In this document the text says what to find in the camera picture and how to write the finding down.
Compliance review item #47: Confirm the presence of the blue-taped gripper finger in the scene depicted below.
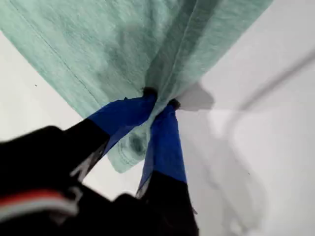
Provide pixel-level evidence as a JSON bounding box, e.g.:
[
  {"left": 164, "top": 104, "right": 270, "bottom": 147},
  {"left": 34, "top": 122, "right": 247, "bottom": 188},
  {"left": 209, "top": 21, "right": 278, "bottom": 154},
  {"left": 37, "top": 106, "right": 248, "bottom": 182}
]
[
  {"left": 61, "top": 87, "right": 158, "bottom": 182},
  {"left": 135, "top": 98, "right": 197, "bottom": 217}
]

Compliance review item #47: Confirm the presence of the pale green T-shirt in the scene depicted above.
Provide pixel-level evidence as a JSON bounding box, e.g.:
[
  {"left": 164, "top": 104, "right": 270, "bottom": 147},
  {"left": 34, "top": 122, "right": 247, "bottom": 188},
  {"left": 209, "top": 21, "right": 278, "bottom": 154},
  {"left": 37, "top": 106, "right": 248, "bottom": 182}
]
[{"left": 0, "top": 0, "right": 274, "bottom": 174}]

